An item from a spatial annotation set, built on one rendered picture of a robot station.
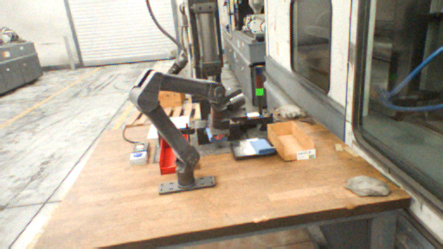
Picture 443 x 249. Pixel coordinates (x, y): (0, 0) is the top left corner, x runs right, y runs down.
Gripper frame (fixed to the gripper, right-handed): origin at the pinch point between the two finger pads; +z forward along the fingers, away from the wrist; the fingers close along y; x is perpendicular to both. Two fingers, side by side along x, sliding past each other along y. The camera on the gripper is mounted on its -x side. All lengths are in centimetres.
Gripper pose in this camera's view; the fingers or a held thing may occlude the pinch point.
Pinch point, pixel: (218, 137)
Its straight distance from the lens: 128.9
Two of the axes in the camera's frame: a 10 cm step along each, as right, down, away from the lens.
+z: -0.3, 6.3, 7.8
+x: -9.8, 1.2, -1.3
